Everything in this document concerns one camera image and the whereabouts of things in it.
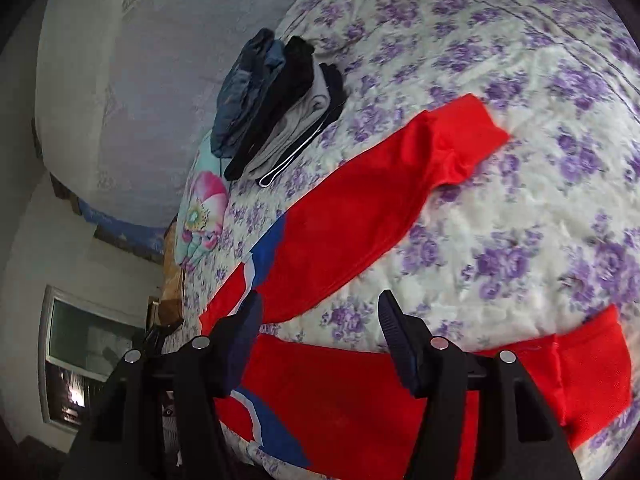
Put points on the red pants with blue stripe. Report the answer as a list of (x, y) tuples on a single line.
[(350, 220)]

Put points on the purple floral bedspread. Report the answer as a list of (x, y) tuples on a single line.
[(500, 60)]

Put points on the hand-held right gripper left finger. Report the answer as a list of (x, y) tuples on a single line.
[(244, 342)]

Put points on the blue wall poster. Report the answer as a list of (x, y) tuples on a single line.
[(125, 230)]

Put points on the folded navy white-striped pants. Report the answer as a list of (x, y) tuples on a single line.
[(334, 85)]

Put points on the folded blue jeans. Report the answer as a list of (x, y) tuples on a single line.
[(240, 105)]

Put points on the white framed window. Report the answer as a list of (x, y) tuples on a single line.
[(85, 330)]

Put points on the folded black pants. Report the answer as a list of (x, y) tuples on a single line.
[(285, 95)]

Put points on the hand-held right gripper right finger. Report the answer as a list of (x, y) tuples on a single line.
[(400, 347)]

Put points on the wooden bed frame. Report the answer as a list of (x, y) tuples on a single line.
[(162, 317)]

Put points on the teal pink patterned pillow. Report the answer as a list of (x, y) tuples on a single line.
[(205, 200)]

